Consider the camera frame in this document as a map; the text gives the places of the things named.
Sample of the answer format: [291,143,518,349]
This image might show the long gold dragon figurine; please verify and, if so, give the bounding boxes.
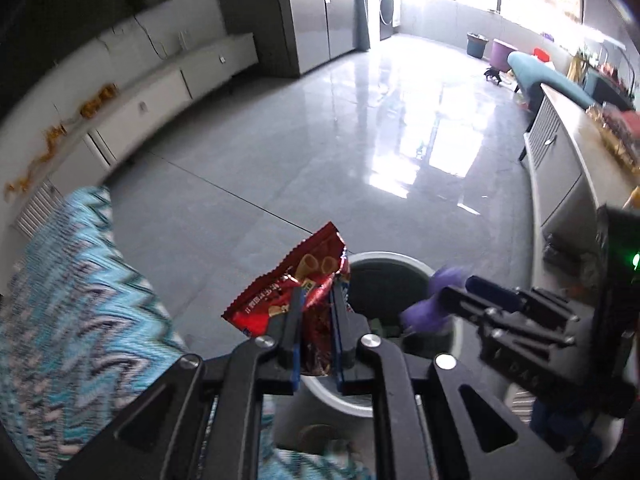
[4,121,69,199]

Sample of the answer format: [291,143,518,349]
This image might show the dark teal bucket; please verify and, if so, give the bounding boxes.
[466,32,490,60]

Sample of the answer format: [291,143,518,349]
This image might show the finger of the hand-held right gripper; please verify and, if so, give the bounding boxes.
[435,284,577,349]
[465,274,584,324]

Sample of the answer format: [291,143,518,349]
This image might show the black wall television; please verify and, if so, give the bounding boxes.
[0,0,174,103]

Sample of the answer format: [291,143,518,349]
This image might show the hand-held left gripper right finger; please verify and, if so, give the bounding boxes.
[327,278,581,480]

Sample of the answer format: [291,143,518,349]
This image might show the grey refrigerator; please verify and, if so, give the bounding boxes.
[212,0,372,79]

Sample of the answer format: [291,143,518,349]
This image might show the teal chair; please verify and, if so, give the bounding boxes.
[507,51,609,111]

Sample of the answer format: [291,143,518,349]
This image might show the purple wrapper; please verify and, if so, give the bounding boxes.
[399,266,472,334]

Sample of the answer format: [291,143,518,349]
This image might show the red snack bag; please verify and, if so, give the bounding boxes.
[221,221,352,377]

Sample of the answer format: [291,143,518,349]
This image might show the purple bucket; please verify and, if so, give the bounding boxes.
[490,38,521,72]

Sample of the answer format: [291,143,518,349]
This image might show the small gold dragon figurine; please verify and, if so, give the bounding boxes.
[79,84,119,119]

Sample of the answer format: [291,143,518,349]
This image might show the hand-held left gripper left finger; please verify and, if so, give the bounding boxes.
[55,282,307,480]

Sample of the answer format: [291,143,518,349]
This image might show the television cable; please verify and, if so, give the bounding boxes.
[131,14,173,58]

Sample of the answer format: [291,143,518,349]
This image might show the white TV cabinet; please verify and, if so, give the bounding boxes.
[0,32,261,242]

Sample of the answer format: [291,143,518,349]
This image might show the white trash bin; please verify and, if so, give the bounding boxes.
[272,251,468,462]

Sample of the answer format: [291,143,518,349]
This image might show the teal zigzag tablecloth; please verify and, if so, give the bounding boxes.
[0,186,377,480]

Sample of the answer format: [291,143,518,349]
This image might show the washing machine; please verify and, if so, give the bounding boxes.
[378,0,404,42]

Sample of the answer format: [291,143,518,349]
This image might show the grey sideboard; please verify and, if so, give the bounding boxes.
[522,82,640,283]

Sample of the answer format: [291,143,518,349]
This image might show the snack packets on sideboard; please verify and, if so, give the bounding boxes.
[586,101,640,172]

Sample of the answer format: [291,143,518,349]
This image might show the person's right forearm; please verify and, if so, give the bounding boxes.
[529,399,625,467]

